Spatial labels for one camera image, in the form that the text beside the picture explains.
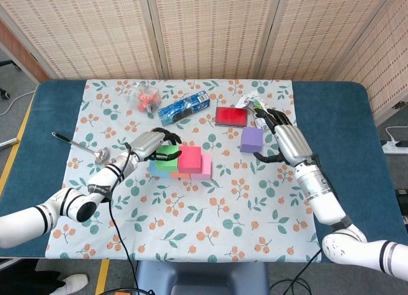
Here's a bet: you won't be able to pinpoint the crumpled green white snack packet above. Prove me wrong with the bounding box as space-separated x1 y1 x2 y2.
235 90 284 131

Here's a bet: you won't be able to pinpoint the green foam block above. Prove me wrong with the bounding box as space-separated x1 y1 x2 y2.
155 144 180 173

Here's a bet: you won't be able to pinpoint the bamboo folding screen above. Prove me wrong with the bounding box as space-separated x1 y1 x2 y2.
0 0 408 126

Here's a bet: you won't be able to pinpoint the pink foam block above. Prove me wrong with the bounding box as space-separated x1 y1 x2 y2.
190 154 213 180

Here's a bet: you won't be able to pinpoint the flat red case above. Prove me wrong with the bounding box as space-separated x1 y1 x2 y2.
215 106 249 128

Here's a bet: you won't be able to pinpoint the black office chair base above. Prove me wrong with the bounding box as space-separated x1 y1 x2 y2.
0 59 22 101

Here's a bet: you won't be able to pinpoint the metal ladle black handle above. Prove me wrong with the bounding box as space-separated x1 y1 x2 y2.
51 132 110 164

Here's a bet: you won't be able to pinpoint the floral fruit print tablecloth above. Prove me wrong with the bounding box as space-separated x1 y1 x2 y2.
44 79 322 263

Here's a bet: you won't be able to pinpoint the white floor cable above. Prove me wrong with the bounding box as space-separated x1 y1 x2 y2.
0 90 36 117

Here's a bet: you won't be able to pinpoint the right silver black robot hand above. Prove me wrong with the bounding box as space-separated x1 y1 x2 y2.
253 108 314 167

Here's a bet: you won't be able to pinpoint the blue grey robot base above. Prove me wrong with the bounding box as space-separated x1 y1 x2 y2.
133 261 272 295

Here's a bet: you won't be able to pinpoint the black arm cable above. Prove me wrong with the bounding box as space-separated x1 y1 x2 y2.
270 154 335 295
108 143 141 295

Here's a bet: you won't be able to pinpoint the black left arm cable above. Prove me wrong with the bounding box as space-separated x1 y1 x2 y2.
108 143 141 295

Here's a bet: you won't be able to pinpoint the white power strip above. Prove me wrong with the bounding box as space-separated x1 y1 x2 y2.
382 140 408 155

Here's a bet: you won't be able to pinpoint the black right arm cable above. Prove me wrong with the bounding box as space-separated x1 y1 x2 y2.
270 154 335 295

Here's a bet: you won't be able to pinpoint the clear bag red contents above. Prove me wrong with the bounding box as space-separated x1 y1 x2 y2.
124 80 161 113

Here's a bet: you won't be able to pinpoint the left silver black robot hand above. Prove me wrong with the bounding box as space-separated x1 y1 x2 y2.
129 127 182 162

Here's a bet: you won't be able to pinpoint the white shoe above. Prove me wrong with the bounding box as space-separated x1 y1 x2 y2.
41 273 89 295

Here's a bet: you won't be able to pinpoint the light blue foam block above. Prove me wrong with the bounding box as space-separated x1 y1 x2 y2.
149 161 173 178

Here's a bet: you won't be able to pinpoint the purple foam block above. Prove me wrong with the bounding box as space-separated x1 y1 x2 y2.
239 126 265 154

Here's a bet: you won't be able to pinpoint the magenta red foam block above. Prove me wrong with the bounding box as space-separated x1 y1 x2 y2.
177 146 203 175

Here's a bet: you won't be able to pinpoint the black equipment box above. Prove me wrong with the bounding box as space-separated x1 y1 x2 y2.
395 188 408 226

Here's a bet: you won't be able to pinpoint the blue cookie box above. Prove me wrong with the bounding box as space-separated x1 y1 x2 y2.
157 90 211 127

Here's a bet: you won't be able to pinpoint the black trouser leg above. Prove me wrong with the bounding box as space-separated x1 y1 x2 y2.
0 259 64 295

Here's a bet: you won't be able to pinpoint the white charger cable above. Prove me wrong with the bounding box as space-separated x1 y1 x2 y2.
385 126 408 143

